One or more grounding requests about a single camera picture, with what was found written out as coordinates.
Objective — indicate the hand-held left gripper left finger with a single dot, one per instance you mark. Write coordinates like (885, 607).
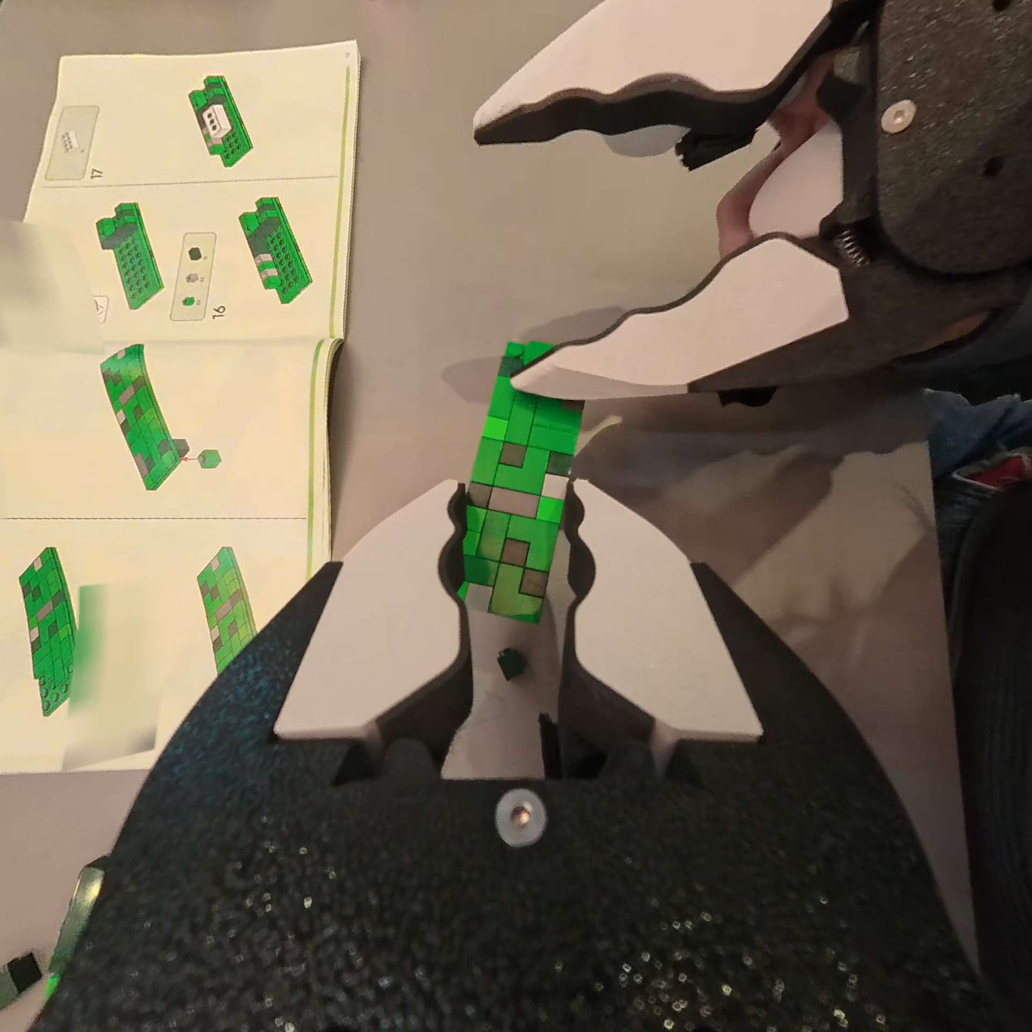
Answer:
(371, 637)

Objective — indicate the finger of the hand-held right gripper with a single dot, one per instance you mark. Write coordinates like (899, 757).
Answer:
(726, 322)
(685, 48)

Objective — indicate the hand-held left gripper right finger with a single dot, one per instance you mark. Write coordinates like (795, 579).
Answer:
(653, 637)

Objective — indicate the dark green brick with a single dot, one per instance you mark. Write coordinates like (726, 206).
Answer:
(509, 663)

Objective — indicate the green brick plate assembly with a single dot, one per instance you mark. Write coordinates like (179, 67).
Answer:
(516, 548)

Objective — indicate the pile of small bricks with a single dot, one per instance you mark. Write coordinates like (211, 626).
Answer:
(72, 919)

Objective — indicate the grey desk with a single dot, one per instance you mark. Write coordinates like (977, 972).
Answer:
(443, 242)

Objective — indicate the person's blue jeans leg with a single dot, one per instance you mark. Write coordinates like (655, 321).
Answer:
(975, 427)

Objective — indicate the open instruction booklet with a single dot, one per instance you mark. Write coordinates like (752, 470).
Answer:
(266, 266)

